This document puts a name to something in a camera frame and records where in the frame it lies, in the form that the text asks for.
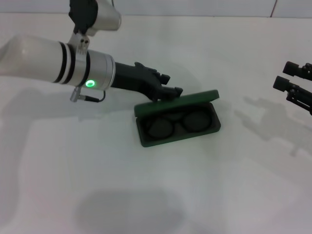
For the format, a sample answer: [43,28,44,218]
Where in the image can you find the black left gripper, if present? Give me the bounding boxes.
[111,61,184,102]

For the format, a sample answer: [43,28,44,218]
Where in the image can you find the green glasses case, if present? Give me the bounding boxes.
[134,89,221,148]

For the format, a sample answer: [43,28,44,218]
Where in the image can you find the black glasses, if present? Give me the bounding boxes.
[145,111,212,138]

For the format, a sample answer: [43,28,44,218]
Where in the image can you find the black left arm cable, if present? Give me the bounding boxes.
[70,87,106,103]

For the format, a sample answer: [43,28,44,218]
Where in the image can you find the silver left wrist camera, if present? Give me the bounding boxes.
[68,0,122,37]

